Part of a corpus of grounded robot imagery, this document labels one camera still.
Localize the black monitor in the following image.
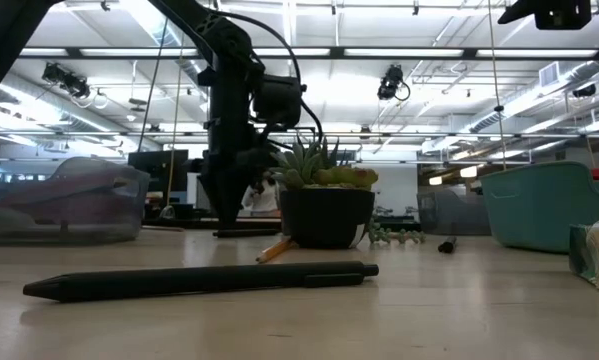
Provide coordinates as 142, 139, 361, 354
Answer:
127, 148, 190, 207

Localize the hanging black cable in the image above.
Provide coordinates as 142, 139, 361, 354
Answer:
137, 0, 173, 154

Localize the potted succulent plant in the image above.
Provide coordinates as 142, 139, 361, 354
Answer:
270, 135, 427, 250

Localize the pink marker bar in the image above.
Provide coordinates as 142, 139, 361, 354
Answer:
0, 172, 130, 226

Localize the thin hanging cord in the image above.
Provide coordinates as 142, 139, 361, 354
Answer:
487, 0, 508, 172

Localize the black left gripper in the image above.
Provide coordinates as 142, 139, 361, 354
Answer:
198, 144, 280, 231

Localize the black left camera cable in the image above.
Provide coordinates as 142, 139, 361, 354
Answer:
213, 9, 325, 144

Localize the orange pencil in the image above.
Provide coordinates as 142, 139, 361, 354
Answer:
255, 237, 298, 265

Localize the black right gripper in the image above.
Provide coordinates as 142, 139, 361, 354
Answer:
497, 0, 593, 31

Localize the black ceiling camera cluster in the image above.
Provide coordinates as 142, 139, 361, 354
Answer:
40, 61, 92, 100

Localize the teal plastic bin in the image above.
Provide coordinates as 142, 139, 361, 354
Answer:
479, 160, 599, 254

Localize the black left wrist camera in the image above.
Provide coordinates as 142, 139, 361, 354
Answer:
252, 74, 304, 129

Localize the grey translucent plastic bin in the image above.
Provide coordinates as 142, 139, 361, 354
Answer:
416, 188, 491, 237
0, 156, 151, 246

